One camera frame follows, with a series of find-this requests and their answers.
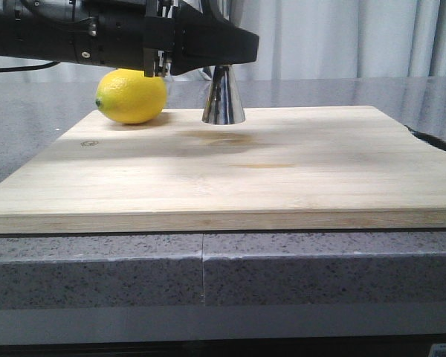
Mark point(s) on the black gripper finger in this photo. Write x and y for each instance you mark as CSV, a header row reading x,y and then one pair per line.
x,y
212,12
200,43

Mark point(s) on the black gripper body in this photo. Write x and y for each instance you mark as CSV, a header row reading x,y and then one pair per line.
x,y
120,34

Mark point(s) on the steel double jigger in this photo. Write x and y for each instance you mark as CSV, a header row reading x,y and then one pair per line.
x,y
223,106

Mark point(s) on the yellow lemon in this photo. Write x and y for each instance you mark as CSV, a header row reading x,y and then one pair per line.
x,y
130,97

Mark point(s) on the grey curtain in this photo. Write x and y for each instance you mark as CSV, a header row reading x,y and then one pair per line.
x,y
342,39

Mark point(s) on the wooden cutting board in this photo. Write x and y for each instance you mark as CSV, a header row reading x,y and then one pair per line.
x,y
283,168

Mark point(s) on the label sticker bottom right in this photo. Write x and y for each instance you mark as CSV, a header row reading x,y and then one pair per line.
x,y
438,350

